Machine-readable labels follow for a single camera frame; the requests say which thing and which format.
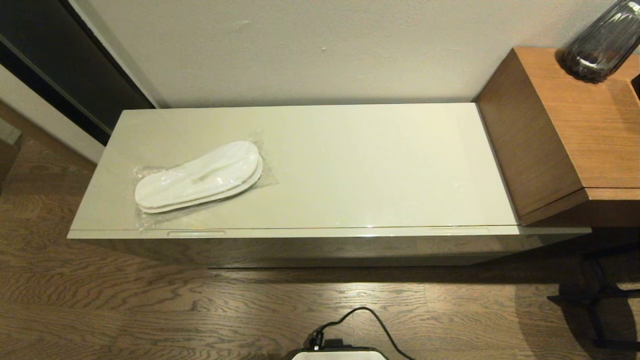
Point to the brown wooden desk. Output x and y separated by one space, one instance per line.
575 135

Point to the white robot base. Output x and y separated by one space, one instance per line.
340 356

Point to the dark ribbed glass vase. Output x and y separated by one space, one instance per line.
600 45

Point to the dark sliding door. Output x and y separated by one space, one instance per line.
60 60

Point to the grey brown furniture piece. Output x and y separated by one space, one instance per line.
7 155

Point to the black chair legs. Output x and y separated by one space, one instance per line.
597 295

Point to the bagged white slippers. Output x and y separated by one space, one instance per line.
200 175

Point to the white glossy drawer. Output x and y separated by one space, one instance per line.
300 247

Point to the white glossy cabinet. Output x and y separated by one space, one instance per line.
350 165

